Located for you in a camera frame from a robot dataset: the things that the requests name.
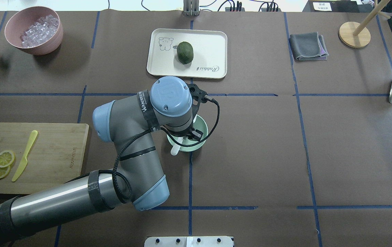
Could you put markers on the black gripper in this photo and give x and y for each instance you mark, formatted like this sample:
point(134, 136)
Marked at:
point(196, 134)

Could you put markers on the green bowl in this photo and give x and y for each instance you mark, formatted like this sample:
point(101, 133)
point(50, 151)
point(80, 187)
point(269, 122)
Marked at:
point(200, 125)

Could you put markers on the white plastic spoon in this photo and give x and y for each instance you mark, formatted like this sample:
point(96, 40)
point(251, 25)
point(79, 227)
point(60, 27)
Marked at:
point(176, 147)

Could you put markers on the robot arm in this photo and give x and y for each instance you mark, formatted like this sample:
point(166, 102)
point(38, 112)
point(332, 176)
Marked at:
point(136, 177)

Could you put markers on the white rabbit tray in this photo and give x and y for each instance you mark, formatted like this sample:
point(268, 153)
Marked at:
point(210, 53)

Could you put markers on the green avocado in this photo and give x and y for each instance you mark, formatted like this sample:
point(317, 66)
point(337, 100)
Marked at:
point(185, 52)

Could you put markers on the grey folded cloth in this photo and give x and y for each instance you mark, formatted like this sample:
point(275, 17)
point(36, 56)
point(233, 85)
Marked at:
point(308, 46)

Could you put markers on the bamboo cutting board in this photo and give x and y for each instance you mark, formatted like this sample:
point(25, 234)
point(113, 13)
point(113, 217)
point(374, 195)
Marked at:
point(56, 156)

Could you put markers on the wooden stand with pole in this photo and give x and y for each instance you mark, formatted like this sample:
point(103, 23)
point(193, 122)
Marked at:
point(356, 35)

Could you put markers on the yellow plastic knife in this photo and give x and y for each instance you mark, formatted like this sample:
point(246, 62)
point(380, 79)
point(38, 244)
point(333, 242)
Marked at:
point(23, 162)

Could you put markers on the grey metal bracket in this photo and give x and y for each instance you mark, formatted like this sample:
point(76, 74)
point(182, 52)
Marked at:
point(191, 8)

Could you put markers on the black power strip with cables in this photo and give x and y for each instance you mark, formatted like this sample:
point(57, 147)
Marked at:
point(252, 6)

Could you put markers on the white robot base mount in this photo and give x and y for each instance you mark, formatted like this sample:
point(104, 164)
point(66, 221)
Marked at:
point(190, 241)

